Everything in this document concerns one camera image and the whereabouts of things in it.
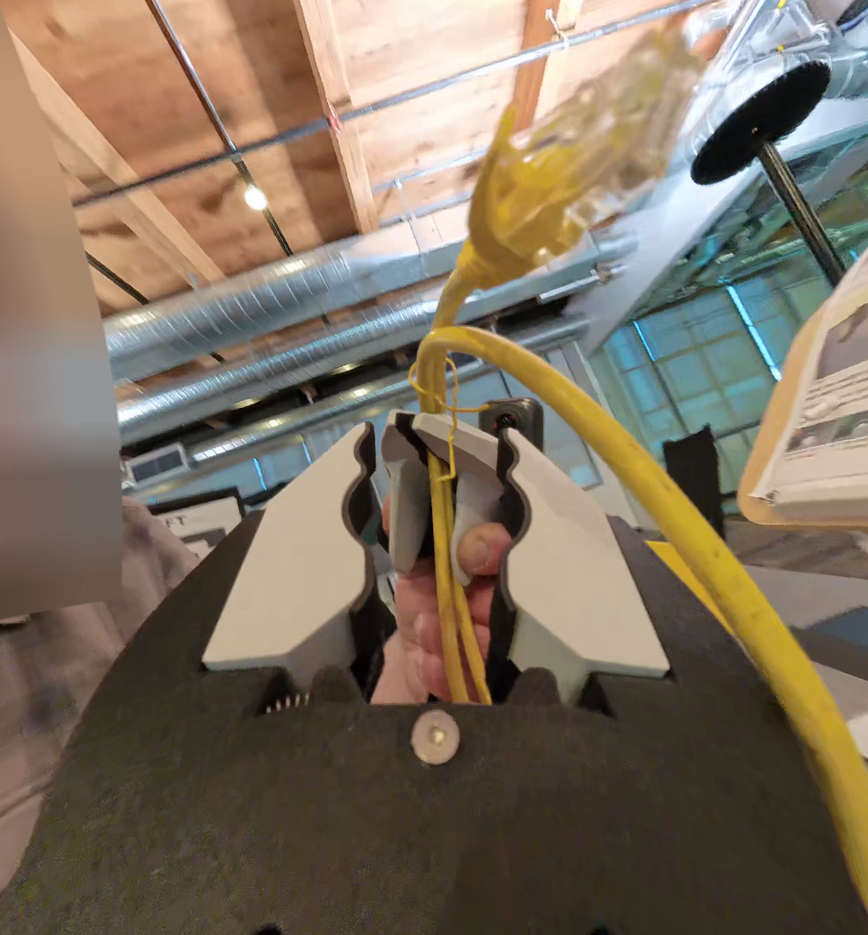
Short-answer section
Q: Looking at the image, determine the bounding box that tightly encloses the black pole stand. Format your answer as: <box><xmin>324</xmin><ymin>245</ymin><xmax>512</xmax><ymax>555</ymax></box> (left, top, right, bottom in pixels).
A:
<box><xmin>690</xmin><ymin>60</ymin><xmax>851</xmax><ymax>287</ymax></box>

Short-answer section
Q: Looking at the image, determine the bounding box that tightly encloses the black framed marker sign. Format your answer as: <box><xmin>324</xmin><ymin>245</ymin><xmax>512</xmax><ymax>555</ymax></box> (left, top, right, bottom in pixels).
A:
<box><xmin>149</xmin><ymin>488</ymin><xmax>248</xmax><ymax>563</ymax></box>

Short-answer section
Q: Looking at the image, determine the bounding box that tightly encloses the yellow ethernet cable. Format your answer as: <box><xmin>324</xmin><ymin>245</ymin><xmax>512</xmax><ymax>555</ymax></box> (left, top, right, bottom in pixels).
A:
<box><xmin>407</xmin><ymin>15</ymin><xmax>868</xmax><ymax>935</ymax></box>

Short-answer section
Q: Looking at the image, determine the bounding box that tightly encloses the air vent grille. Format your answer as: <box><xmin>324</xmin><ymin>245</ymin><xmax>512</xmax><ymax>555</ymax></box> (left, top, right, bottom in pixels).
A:
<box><xmin>122</xmin><ymin>444</ymin><xmax>190</xmax><ymax>485</ymax></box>

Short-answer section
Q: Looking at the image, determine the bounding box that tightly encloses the yellow plastic bin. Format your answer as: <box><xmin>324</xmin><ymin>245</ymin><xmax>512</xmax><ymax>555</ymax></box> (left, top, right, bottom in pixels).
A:
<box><xmin>647</xmin><ymin>541</ymin><xmax>738</xmax><ymax>640</ymax></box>

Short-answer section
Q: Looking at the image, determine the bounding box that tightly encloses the wooden board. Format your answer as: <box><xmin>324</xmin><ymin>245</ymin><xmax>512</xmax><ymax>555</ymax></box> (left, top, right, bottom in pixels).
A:
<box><xmin>737</xmin><ymin>219</ymin><xmax>868</xmax><ymax>527</ymax></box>

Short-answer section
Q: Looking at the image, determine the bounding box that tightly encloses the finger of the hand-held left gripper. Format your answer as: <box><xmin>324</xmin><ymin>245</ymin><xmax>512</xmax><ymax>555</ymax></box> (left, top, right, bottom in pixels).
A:
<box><xmin>411</xmin><ymin>411</ymin><xmax>509</xmax><ymax>485</ymax></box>
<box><xmin>381</xmin><ymin>411</ymin><xmax>434</xmax><ymax>576</ymax></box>

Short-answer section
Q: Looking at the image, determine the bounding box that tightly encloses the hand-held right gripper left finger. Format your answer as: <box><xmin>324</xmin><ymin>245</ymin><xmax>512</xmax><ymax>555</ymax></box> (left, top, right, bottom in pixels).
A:
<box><xmin>200</xmin><ymin>422</ymin><xmax>378</xmax><ymax>672</ymax></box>

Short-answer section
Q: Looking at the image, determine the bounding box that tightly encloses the person's left hand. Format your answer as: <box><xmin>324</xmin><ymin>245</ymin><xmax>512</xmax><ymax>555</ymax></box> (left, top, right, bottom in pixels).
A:
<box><xmin>370</xmin><ymin>524</ymin><xmax>513</xmax><ymax>706</ymax></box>

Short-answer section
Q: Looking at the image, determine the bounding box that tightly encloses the black office chair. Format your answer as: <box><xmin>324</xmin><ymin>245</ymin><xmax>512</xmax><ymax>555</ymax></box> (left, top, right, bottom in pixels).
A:
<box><xmin>662</xmin><ymin>426</ymin><xmax>725</xmax><ymax>516</ymax></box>

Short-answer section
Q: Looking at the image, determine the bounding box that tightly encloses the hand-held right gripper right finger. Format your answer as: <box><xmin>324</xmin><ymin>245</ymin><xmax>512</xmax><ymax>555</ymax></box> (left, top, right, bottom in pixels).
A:
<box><xmin>497</xmin><ymin>430</ymin><xmax>672</xmax><ymax>704</ymax></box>

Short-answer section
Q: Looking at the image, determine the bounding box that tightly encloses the instruction sheet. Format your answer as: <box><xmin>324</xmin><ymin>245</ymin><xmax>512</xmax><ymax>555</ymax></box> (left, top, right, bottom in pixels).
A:
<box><xmin>755</xmin><ymin>219</ymin><xmax>868</xmax><ymax>512</ymax></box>

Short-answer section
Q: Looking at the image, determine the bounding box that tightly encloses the large silver ventilation duct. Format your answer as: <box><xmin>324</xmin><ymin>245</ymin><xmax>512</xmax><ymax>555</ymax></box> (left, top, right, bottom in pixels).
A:
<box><xmin>104</xmin><ymin>234</ymin><xmax>603</xmax><ymax>381</ymax></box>

